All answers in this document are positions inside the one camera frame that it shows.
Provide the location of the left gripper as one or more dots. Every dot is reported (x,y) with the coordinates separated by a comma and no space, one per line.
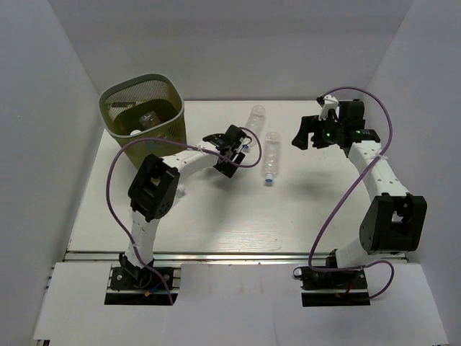
(227,169)

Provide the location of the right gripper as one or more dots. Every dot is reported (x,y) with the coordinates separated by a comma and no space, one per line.
(311,124)

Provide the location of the clear bottle blue cap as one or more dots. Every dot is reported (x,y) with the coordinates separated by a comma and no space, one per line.
(272,149)
(255,123)

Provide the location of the crushed clear bottle white cap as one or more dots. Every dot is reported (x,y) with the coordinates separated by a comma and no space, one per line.
(180,191)

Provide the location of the clear crushed bottle front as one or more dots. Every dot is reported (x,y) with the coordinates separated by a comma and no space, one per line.
(151,120)

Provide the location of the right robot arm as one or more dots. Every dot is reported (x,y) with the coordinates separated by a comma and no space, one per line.
(394,220)

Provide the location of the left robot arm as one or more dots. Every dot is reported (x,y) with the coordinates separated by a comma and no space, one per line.
(155,186)

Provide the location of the olive green mesh bin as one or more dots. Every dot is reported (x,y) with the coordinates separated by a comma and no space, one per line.
(147,106)

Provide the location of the clear bottle blue cap back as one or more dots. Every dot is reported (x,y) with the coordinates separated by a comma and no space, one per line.
(255,123)

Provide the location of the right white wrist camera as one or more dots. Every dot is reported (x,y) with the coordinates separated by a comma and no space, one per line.
(327,102)

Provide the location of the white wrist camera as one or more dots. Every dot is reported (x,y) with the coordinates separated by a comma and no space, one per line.
(327,102)
(245,144)

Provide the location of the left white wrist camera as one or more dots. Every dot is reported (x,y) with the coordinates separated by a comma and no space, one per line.
(245,144)

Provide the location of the aluminium front rail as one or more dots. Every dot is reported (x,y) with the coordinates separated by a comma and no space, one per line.
(164,257)

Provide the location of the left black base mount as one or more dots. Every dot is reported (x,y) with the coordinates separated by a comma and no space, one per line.
(123,290)

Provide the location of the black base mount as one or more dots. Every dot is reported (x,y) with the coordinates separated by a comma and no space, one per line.
(123,290)
(332,289)

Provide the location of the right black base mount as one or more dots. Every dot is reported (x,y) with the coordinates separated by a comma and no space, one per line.
(332,289)

